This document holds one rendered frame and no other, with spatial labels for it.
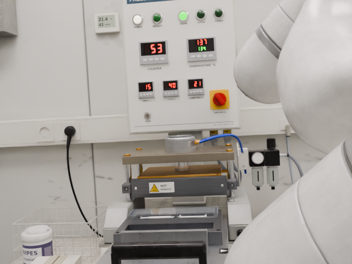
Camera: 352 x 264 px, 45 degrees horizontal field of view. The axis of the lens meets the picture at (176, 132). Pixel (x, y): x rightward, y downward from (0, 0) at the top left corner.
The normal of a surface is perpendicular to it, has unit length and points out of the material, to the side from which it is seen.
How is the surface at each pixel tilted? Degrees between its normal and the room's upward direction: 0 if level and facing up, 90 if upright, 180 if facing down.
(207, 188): 90
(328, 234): 74
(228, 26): 90
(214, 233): 90
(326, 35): 28
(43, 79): 90
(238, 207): 41
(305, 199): 54
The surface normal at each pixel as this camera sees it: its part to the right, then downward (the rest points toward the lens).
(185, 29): -0.11, 0.06
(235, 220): -0.11, -0.72
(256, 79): -0.46, 0.41
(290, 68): -0.87, -0.46
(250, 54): -0.77, -0.17
